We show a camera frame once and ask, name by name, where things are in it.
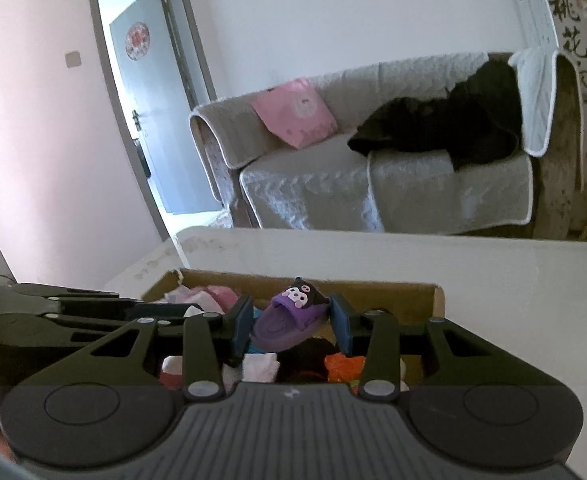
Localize white and pink sock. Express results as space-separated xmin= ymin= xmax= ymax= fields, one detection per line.
xmin=161 ymin=355 xmax=184 ymax=391

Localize black cloth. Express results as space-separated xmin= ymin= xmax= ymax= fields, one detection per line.
xmin=347 ymin=60 xmax=523 ymax=172

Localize white quilted armrest cover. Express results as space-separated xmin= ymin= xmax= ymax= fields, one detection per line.
xmin=507 ymin=47 xmax=561 ymax=157

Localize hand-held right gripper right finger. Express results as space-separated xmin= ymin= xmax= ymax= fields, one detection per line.
xmin=329 ymin=294 xmax=565 ymax=403

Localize white sock roll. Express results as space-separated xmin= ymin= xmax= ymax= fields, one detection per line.
xmin=224 ymin=352 xmax=279 ymax=393

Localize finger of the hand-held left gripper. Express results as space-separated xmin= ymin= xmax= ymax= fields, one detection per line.
xmin=0 ymin=282 xmax=147 ymax=311
xmin=0 ymin=302 xmax=209 ymax=352

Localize purple cartoon slipper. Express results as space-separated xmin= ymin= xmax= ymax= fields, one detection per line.
xmin=250 ymin=276 xmax=331 ymax=353

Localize black sock roll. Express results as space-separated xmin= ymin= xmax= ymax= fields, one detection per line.
xmin=278 ymin=337 xmax=337 ymax=386

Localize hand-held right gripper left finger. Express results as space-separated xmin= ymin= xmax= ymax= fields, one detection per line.
xmin=18 ymin=296 xmax=255 ymax=403

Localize grey door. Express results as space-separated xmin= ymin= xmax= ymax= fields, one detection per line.
xmin=108 ymin=0 xmax=222 ymax=216

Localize shallow cardboard box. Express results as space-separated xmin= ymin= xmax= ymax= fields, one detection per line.
xmin=141 ymin=268 xmax=447 ymax=396

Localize grey covered sofa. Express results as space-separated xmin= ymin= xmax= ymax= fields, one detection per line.
xmin=188 ymin=51 xmax=584 ymax=238

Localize pink pillow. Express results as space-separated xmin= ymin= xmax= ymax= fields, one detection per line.
xmin=251 ymin=77 xmax=339 ymax=150

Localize orange sock roll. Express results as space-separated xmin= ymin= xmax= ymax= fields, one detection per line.
xmin=323 ymin=354 xmax=369 ymax=386

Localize round pink door decoration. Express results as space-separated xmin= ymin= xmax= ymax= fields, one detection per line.
xmin=124 ymin=21 xmax=152 ymax=61

